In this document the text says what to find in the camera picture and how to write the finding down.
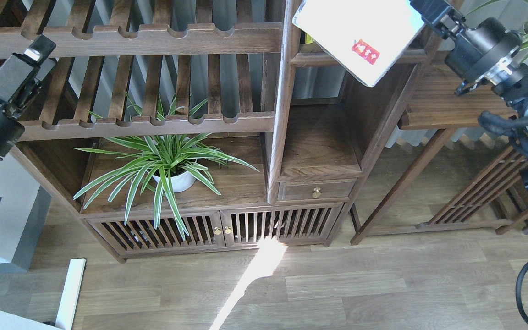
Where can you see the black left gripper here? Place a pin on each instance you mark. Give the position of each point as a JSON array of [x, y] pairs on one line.
[[21, 78]]

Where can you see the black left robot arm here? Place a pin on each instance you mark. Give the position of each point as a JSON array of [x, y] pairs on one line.
[[21, 79]]

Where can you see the wooden side table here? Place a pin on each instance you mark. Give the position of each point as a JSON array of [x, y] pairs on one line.
[[494, 198]]

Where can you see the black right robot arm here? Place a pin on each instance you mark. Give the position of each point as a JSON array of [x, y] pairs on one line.
[[515, 129]]

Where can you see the white table leg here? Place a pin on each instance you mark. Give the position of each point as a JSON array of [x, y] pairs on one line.
[[70, 295]]

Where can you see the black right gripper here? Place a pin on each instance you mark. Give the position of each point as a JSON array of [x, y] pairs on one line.
[[481, 55]]

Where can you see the spider plant white pot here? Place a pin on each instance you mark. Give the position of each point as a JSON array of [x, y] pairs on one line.
[[154, 162]]

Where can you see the dark wooden bookshelf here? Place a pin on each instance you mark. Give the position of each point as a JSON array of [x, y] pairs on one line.
[[226, 68]]

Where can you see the white book red label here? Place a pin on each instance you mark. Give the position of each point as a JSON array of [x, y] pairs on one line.
[[365, 36]]

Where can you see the yellow book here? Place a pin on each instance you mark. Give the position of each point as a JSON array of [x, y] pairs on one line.
[[307, 39]]

